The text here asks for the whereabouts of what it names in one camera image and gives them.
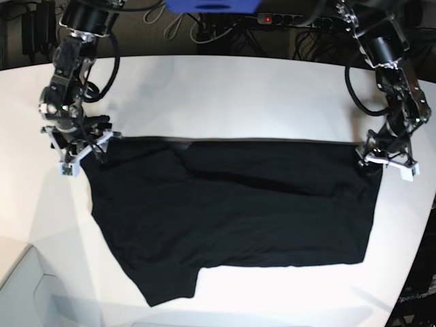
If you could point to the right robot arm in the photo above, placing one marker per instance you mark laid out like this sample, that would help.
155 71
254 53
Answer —
69 88

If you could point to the blue box overhead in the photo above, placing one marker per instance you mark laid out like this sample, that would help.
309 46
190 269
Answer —
212 6

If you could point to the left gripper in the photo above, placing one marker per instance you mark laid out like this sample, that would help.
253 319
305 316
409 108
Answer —
385 146

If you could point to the black power strip red switch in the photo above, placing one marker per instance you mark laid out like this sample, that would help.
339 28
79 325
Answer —
290 20

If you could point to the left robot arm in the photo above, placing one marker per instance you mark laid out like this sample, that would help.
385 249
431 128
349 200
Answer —
383 46

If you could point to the black t-shirt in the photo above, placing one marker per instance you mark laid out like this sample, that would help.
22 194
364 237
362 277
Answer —
167 209

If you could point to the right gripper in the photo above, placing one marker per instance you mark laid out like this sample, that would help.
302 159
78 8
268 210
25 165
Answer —
72 135

